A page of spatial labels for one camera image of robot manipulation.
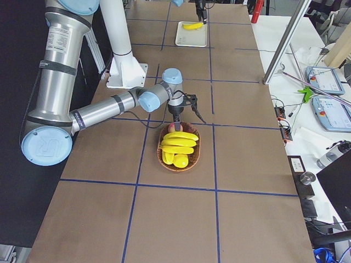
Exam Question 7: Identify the upper teach pendant tablet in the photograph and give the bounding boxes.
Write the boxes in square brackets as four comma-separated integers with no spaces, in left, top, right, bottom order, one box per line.
[305,66,345,95]

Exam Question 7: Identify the long reacher grabber tool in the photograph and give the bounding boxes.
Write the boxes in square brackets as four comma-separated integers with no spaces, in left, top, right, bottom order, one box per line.
[276,64,351,106]

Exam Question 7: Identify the yellow lemon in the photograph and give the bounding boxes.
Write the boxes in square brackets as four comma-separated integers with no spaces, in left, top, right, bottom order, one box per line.
[173,154,189,168]

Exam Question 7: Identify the red cylinder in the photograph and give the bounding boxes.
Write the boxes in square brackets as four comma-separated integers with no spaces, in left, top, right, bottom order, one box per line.
[251,0,265,24]

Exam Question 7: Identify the aluminium frame post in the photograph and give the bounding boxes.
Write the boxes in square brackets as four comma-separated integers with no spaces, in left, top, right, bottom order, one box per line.
[263,0,311,84]

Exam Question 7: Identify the red apple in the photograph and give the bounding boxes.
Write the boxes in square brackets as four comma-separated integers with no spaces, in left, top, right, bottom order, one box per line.
[168,123,176,133]

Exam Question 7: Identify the white bear-print tray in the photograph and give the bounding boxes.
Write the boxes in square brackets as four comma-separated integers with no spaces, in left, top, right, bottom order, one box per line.
[175,21,208,47]

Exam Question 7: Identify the yellow banana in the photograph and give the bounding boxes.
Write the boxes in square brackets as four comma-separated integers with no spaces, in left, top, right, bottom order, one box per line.
[163,131,199,141]
[182,22,203,30]
[161,138,196,147]
[160,145,194,155]

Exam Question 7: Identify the teach pendant tablet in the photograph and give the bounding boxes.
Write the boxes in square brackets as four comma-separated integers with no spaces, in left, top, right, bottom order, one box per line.
[312,96,351,133]
[305,66,345,95]

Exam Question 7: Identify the lower teach pendant tablet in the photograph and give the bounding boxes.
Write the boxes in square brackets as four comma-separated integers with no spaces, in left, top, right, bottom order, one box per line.
[312,96,351,133]

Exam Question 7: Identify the metal cup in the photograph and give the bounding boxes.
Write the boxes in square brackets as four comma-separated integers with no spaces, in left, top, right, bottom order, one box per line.
[299,171,316,185]

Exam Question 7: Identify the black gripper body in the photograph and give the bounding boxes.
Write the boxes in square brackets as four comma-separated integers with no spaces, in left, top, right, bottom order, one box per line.
[167,104,184,116]
[195,0,206,11]

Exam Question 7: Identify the woven wicker basket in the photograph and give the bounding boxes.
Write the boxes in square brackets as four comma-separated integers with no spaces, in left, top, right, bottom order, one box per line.
[156,122,201,172]

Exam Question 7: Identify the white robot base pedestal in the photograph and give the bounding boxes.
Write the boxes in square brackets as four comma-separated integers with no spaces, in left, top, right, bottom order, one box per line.
[100,0,148,89]

